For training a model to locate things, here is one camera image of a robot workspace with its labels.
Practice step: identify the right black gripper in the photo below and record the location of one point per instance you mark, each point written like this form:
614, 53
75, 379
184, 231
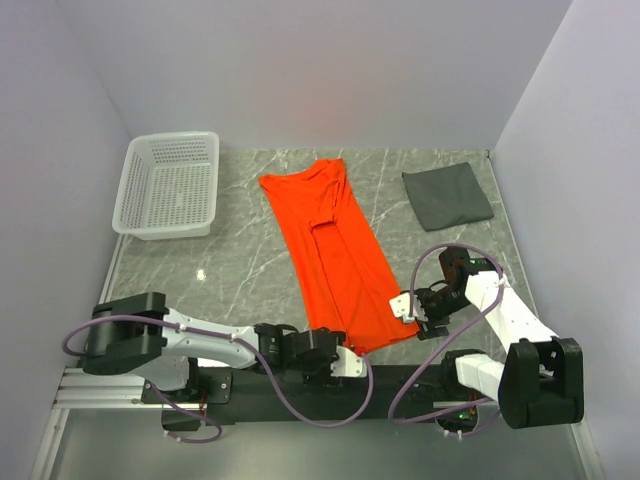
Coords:
428, 329

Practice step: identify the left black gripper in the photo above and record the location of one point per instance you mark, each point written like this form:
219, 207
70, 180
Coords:
322, 376

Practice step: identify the orange t shirt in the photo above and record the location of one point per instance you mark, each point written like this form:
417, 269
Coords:
345, 280

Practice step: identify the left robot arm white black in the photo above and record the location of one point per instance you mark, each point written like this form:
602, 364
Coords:
164, 346

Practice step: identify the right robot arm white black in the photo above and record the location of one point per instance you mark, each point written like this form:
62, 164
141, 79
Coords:
541, 381

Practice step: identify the black base crossbar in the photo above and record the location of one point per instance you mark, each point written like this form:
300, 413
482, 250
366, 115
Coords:
231, 396

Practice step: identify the folded dark grey t shirt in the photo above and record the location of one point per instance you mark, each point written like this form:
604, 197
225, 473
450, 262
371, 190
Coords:
447, 197

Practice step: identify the white perforated plastic basket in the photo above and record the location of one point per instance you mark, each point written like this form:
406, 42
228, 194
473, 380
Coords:
168, 186

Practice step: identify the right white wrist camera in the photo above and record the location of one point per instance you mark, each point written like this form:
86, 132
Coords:
406, 308

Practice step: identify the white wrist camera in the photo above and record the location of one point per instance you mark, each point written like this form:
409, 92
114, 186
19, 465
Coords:
348, 364
406, 308

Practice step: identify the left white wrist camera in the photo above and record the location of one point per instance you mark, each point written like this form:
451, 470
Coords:
348, 364

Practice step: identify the aluminium rail frame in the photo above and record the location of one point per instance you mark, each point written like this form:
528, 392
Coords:
241, 272

